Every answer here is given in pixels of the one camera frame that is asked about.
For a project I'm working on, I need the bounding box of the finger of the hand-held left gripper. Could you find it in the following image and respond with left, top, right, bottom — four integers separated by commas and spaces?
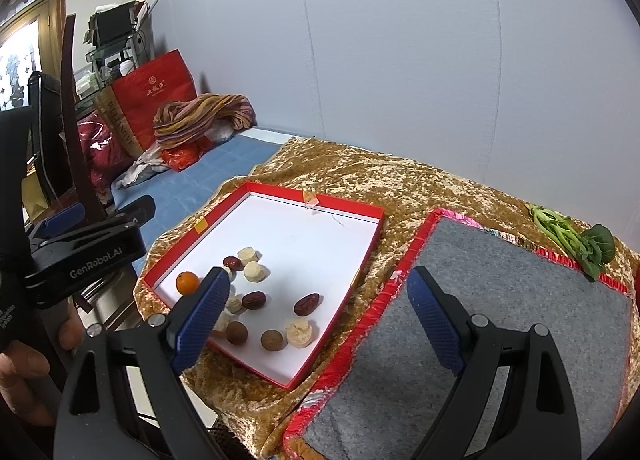
30, 194, 157, 256
30, 203, 87, 241

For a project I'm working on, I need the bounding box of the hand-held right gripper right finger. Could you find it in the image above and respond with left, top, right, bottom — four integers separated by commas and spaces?
406, 266, 583, 460

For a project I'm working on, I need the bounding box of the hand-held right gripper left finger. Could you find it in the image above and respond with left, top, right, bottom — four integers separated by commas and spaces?
52, 266, 232, 460

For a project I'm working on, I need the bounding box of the red cardboard box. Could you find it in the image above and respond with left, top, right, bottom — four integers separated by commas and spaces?
141, 182, 386, 389

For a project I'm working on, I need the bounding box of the person's left hand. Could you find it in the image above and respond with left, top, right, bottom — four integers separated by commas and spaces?
0, 309, 85, 427

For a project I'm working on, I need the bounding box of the small orange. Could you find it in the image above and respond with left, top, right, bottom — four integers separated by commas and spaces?
176, 271, 200, 296

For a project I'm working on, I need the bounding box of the white cloth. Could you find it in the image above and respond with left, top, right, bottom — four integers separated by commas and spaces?
112, 145, 173, 188

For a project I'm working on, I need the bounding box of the grey felt mat red trim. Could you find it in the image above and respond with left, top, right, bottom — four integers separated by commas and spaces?
282, 208, 636, 460

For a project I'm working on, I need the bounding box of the red plastic bag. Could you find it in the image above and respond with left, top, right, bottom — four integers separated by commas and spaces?
160, 140, 211, 171

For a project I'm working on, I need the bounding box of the walnut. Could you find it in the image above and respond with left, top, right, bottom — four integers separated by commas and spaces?
260, 329, 286, 353

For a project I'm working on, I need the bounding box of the blue bed sheet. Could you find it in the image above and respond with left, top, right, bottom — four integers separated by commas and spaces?
112, 127, 316, 291

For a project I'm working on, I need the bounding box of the dark wooden chair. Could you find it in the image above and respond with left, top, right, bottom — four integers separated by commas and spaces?
60, 14, 108, 227

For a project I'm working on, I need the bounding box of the black chair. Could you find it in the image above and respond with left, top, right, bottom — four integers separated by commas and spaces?
27, 71, 67, 202

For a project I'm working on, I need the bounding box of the striped knitted cloth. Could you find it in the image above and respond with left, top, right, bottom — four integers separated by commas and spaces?
152, 94, 256, 150

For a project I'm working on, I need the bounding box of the red paper bag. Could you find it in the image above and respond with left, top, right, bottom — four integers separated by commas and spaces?
111, 49, 198, 151

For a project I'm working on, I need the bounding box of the gold velvet cloth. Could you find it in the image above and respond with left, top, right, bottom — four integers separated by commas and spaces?
132, 136, 640, 458

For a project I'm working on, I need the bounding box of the wooden framed window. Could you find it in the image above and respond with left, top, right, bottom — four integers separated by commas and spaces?
0, 0, 71, 113

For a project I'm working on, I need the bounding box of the metal shelf rack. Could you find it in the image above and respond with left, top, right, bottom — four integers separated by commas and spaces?
87, 0, 151, 87

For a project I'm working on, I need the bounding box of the green leafy vegetable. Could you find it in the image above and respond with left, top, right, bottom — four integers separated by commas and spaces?
529, 204, 617, 282

